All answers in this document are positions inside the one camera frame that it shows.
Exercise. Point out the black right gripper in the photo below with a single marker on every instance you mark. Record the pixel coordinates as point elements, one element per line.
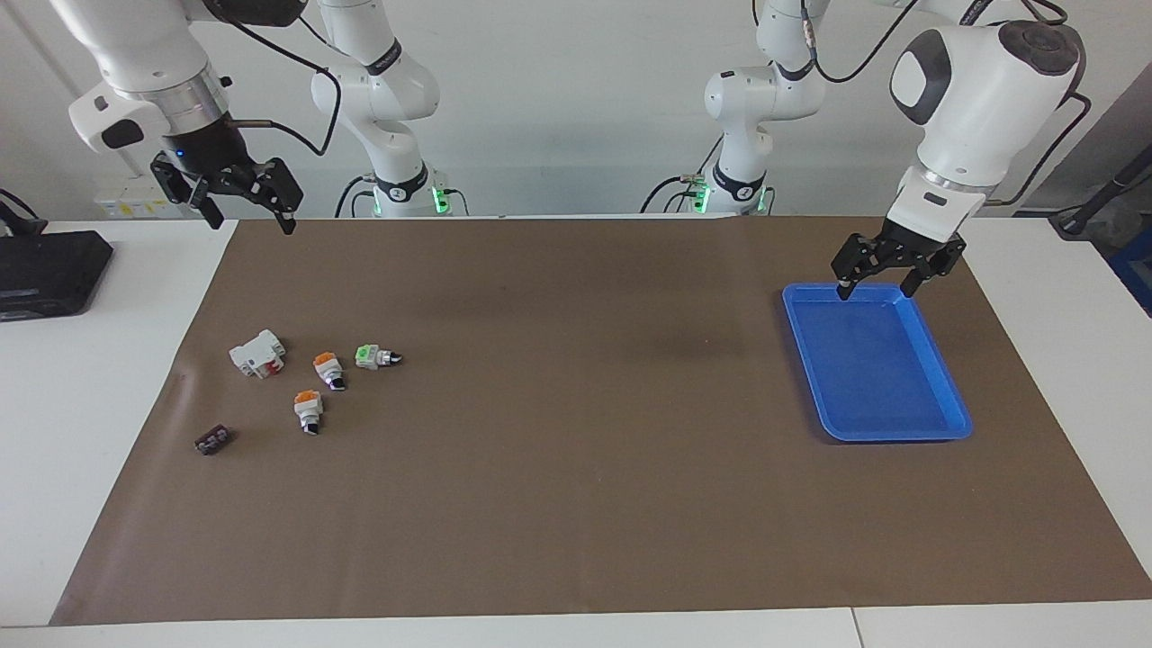
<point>207,153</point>

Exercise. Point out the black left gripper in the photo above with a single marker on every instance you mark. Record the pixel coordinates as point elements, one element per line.
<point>913,245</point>

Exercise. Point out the green selector switch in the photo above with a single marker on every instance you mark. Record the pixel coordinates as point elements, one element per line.
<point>367,357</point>

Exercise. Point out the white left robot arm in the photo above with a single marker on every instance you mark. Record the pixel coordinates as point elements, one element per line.
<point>981,99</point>

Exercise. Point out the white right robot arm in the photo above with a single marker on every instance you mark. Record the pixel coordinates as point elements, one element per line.
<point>378,90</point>

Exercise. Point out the blue plastic tray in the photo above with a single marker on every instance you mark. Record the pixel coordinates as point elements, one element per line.
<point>877,369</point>

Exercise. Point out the white circuit breaker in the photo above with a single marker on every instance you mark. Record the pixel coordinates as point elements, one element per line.
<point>255,355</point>

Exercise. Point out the black flat device box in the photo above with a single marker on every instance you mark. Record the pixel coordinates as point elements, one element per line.
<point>45,270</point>

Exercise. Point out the black stand pole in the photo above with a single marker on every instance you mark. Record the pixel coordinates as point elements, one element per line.
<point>1102,193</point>

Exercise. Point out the blue crate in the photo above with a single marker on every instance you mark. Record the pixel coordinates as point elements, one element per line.
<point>1136,274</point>

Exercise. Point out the small dark capacitor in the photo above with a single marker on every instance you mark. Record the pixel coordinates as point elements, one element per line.
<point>213,441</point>

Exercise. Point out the brown table mat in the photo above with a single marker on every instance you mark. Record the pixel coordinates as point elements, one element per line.
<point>576,495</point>

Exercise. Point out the white wall outlet box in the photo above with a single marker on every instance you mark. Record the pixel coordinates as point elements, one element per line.
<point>126,198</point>

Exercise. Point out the orange selector switch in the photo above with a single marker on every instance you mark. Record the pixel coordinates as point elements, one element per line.
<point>328,365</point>
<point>308,409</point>

